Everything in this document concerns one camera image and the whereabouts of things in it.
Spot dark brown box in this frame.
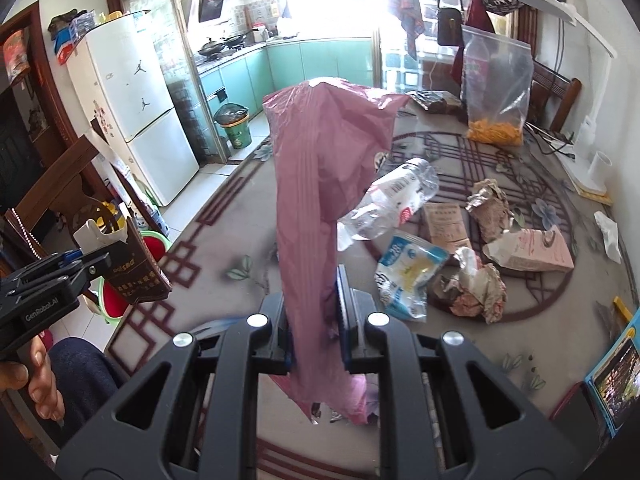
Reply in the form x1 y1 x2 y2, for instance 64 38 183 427
72 217 173 306

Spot green trash bin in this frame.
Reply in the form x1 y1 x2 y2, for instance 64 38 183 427
214 102 253 150

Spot white cup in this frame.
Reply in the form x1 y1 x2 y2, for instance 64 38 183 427
586 151 613 193

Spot clear plastic bottle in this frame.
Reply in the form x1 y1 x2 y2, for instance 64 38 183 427
336 157 441 253

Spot pink strawberry snack box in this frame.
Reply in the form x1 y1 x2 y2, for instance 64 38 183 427
482 225 575 273

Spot hanging plaid towel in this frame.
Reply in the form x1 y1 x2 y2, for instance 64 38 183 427
387 0 426 61

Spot white refrigerator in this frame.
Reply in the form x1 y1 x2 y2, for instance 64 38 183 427
67 10 201 207

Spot red green plastic stool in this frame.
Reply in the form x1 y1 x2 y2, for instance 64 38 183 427
82 230 173 323

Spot carved wooden chair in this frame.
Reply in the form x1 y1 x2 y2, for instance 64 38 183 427
5 135 171 281

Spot pink plastic bag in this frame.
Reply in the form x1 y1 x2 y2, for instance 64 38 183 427
262 76 412 426

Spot red hanging packet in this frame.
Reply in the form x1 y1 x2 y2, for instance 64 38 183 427
2 29 30 83

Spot blue white snack packet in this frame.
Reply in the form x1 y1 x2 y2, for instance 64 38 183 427
374 232 451 322

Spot dark wooden chair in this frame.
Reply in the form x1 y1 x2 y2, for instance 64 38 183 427
525 60 583 136

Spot foil wrapper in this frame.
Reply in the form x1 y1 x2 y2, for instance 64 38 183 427
427 247 508 323

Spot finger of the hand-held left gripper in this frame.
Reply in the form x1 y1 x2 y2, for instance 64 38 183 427
59 250 114 287

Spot zip bag of orange snacks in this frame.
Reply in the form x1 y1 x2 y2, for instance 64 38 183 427
460 25 535 147

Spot dark red hanging garment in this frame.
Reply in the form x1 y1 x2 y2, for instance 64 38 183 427
452 0 496 86

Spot flat brown cardboard box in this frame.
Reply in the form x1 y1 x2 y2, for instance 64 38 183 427
422 202 473 256

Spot person's left hand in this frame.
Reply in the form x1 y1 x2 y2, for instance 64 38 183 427
0 332 66 423

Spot white tissue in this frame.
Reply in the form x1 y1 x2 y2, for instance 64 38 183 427
593 210 623 264

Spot crumpled brown paper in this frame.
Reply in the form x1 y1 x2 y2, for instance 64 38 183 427
466 178 516 243

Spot blue toy tablet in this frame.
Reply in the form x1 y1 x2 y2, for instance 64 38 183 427
585 305 640 438

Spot pile of small household goods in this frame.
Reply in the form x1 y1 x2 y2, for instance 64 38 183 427
47 9 101 66

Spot thin wooden board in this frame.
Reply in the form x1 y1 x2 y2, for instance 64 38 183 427
572 180 613 206

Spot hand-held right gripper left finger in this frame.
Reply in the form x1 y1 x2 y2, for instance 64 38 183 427
55 292 293 480

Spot person's leg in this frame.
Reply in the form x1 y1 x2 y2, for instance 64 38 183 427
47 337 123 441

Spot range hood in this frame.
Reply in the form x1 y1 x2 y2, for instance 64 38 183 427
187 0 238 28

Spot teal kitchen cabinets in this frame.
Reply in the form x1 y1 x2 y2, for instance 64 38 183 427
197 37 376 163

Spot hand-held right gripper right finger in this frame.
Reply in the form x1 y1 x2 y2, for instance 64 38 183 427
336 264 583 480

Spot black cable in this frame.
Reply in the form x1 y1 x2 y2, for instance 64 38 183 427
522 125 576 158

